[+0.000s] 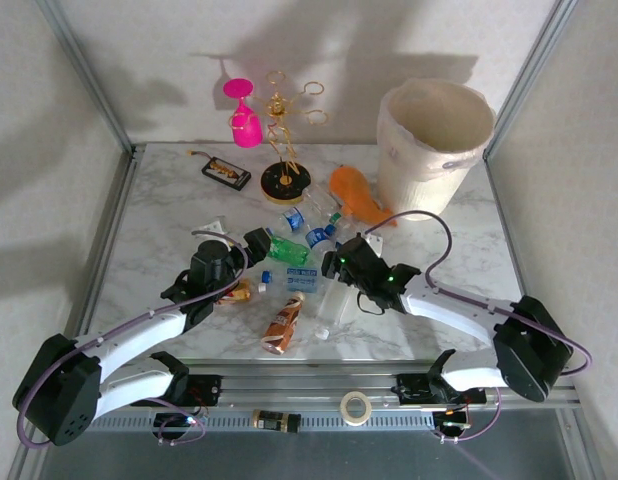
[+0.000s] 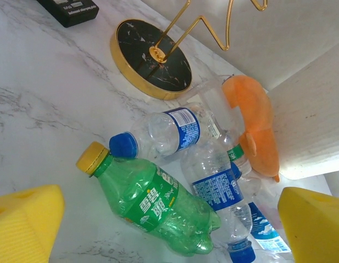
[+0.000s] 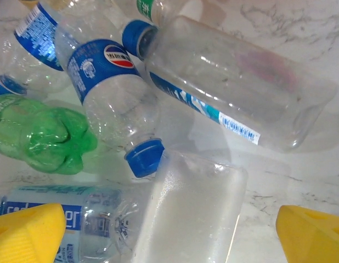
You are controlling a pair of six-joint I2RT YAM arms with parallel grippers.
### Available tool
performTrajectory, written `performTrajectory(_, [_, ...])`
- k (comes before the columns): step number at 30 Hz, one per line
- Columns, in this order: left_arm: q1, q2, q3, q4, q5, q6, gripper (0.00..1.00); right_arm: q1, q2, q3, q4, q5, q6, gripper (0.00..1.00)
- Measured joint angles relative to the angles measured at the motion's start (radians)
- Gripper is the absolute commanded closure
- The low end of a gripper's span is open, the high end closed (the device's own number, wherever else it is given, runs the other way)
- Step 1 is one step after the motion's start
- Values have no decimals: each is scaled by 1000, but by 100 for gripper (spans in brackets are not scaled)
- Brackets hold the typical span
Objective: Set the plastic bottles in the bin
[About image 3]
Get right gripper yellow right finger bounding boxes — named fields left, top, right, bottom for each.
left=276, top=204, right=339, bottom=263

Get large frosted clear bottle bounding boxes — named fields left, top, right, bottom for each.
left=131, top=150, right=248, bottom=263

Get green plastic soda bottle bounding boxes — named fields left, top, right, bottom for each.
left=0, top=94, right=99, bottom=176

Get clear soda water bottle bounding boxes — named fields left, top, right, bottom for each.
left=0, top=185, right=140, bottom=263

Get clear Pepsi label bottle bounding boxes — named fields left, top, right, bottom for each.
left=54, top=5, right=165, bottom=178

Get small clear bottle blue cap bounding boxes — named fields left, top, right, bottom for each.
left=0, top=1, right=77, bottom=101

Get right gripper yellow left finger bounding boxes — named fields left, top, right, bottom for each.
left=0, top=203, right=67, bottom=263

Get clear bottle green label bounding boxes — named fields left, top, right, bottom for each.
left=135, top=0, right=187, bottom=27

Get clear bottle blue teal label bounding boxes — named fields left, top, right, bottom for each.
left=122, top=15, right=337, bottom=153

